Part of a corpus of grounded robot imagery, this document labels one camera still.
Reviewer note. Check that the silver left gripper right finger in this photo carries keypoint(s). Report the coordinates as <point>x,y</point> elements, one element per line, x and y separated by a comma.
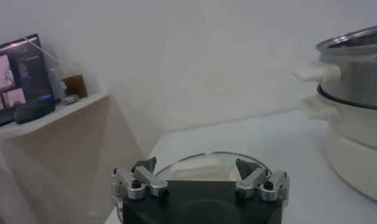
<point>258,184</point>

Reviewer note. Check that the white side table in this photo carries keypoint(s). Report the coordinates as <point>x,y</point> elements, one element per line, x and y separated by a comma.
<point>69,111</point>

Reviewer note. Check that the cream electric cooking pot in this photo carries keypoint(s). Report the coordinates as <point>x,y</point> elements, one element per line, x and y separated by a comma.
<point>358,152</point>

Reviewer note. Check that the plastic cup of iced coffee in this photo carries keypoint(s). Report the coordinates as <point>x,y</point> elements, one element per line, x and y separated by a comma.
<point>75,86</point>

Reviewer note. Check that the black computer mouse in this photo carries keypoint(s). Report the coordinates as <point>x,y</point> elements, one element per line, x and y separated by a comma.
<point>34,112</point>

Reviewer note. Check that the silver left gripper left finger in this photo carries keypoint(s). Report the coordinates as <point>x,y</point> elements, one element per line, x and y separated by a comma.
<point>145,182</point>

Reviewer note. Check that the laptop screen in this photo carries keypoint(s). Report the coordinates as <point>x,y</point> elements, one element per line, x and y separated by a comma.
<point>30,76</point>

